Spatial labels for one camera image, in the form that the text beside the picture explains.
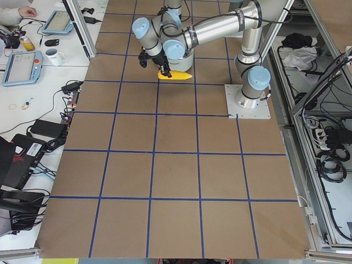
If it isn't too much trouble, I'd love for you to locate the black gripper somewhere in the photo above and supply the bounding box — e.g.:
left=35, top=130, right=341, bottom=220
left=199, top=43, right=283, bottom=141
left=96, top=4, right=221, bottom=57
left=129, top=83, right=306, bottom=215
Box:
left=138, top=47, right=171, bottom=79

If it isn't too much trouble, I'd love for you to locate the yellow corn cob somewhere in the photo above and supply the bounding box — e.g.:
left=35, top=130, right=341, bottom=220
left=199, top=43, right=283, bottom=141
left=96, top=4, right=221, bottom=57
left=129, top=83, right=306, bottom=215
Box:
left=158, top=70, right=193, bottom=80

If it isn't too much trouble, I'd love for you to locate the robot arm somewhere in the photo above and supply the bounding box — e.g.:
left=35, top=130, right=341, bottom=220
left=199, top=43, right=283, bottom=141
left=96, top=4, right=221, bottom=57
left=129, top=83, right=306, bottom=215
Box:
left=132, top=1, right=284, bottom=109
left=157, top=0, right=182, bottom=19

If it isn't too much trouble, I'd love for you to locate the pale green electric pot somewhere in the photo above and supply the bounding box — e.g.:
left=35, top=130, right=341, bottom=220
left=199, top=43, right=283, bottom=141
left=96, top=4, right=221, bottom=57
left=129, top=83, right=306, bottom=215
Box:
left=168, top=49, right=194, bottom=72

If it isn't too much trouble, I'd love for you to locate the person's hand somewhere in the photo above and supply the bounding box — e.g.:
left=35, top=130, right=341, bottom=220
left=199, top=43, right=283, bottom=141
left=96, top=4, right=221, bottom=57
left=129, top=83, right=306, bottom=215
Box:
left=18, top=6, right=37, bottom=18

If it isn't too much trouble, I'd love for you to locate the black power brick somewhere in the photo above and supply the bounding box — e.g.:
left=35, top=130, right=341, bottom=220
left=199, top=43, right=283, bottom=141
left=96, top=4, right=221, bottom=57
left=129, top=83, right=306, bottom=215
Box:
left=61, top=81, right=84, bottom=94

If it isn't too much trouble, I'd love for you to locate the white mug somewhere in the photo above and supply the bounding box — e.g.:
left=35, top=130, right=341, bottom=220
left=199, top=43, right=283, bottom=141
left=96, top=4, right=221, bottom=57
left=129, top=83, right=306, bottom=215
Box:
left=45, top=48, right=66, bottom=66

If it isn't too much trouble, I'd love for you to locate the black round object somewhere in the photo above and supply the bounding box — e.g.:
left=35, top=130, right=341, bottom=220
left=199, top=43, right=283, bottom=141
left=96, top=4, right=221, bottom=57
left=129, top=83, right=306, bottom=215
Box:
left=45, top=39, right=59, bottom=47

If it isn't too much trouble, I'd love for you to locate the upper blue teach pendant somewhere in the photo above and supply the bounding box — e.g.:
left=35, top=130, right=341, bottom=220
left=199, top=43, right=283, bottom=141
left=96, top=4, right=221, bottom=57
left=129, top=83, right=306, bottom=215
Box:
left=41, top=10, right=74, bottom=35

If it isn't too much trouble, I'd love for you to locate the blue teach pendant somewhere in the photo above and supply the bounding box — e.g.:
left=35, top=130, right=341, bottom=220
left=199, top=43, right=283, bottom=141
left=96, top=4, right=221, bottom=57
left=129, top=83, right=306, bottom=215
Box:
left=2, top=51, right=43, bottom=86
left=41, top=10, right=74, bottom=35

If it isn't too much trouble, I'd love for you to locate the crumpled white cloth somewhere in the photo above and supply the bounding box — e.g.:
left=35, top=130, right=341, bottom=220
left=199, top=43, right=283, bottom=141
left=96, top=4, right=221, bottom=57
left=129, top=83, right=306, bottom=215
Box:
left=283, top=47, right=317, bottom=71

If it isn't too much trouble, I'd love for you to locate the lower blue teach pendant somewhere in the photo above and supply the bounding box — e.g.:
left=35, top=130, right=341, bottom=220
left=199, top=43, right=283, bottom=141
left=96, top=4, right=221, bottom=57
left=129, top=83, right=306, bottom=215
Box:
left=2, top=51, right=43, bottom=86

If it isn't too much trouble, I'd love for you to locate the black laptop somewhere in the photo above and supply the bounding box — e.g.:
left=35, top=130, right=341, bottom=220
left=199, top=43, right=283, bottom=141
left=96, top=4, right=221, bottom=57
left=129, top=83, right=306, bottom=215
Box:
left=1, top=134, right=46, bottom=190

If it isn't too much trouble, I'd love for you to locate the aluminium frame post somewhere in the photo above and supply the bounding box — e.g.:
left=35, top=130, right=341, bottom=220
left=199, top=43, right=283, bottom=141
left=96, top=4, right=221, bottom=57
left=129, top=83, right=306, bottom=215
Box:
left=62, top=0, right=97, bottom=60

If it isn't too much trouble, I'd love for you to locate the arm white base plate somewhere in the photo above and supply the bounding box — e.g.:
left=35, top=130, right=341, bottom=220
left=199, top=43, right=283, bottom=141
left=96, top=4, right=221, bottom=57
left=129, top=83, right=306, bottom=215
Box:
left=224, top=84, right=271, bottom=119

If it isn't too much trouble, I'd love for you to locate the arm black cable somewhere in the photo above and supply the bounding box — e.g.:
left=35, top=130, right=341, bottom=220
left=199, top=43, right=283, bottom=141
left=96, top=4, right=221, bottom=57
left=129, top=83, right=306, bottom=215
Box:
left=158, top=5, right=290, bottom=31

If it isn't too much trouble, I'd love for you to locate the coiled black cable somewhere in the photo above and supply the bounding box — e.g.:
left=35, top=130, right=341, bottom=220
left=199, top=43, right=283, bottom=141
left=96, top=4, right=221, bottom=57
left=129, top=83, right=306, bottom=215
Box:
left=316, top=150, right=348, bottom=182

